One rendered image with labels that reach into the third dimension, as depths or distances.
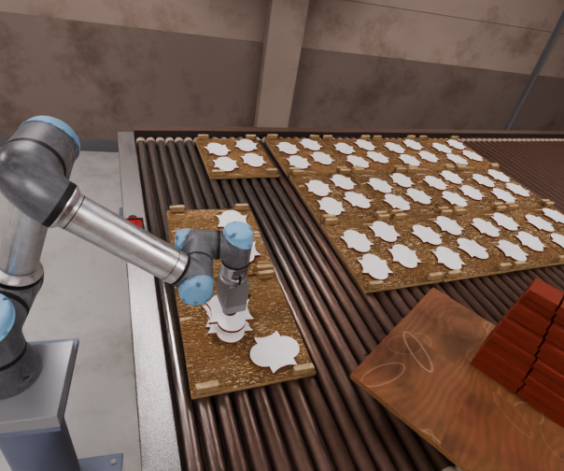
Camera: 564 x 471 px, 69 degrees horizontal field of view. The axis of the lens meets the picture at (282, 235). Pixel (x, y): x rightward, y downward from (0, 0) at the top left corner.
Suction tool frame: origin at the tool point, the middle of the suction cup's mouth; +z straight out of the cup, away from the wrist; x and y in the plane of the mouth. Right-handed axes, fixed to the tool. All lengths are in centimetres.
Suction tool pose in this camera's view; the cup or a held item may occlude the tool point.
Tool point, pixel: (229, 313)
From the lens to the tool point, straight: 124.1
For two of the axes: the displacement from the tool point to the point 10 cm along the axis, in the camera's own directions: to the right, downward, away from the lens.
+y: -4.0, -6.0, 6.9
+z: -1.6, 7.9, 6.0
